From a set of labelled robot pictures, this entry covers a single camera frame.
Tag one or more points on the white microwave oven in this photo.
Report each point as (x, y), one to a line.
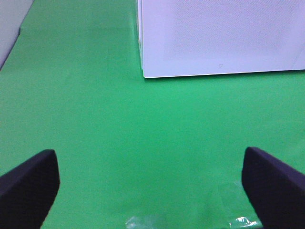
(205, 37)

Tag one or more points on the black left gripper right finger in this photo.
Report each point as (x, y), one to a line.
(275, 190)

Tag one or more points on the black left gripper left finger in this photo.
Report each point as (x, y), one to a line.
(28, 191)

